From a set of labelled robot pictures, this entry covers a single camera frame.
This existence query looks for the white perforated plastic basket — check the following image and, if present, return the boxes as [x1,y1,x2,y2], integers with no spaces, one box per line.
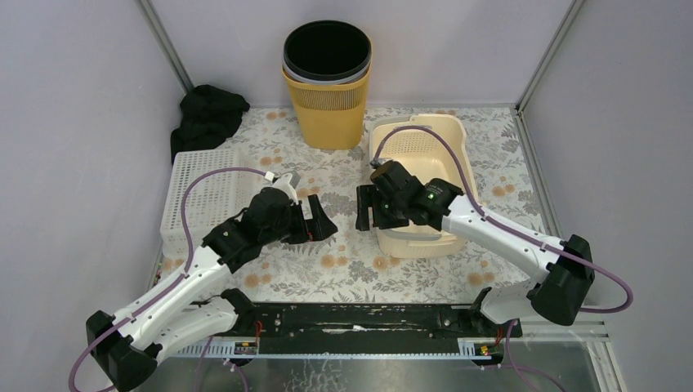
[159,149,269,260]

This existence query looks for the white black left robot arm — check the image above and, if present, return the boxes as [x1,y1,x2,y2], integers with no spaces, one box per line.
[86,187,338,391]

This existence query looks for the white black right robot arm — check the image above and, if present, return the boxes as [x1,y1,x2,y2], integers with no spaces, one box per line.
[355,160,594,336]

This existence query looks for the black crumpled cloth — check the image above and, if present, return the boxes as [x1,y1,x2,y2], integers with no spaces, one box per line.
[170,84,250,160]

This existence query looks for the aluminium frame rails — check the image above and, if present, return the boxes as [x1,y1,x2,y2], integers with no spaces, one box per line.
[105,0,629,392]

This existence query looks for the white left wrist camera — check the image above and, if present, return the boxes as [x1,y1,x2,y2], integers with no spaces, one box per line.
[264,171,301,203]

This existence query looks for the floral patterned table mat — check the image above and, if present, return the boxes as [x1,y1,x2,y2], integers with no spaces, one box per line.
[157,106,567,305]

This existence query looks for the yellow perforated waste bin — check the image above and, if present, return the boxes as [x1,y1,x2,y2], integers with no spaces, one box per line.
[282,68,370,150]

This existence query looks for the cream large plastic basket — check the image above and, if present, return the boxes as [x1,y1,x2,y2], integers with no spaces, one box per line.
[369,114,478,258]

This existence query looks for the grey inner bin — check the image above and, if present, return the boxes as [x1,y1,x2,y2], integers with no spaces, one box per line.
[282,60,371,86]

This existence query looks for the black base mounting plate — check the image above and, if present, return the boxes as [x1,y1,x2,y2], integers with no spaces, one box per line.
[221,302,522,355]

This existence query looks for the black inner bin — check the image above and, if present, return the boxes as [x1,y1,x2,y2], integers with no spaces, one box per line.
[282,20,372,81]

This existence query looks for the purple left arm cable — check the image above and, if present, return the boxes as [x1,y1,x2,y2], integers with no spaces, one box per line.
[67,167,272,392]

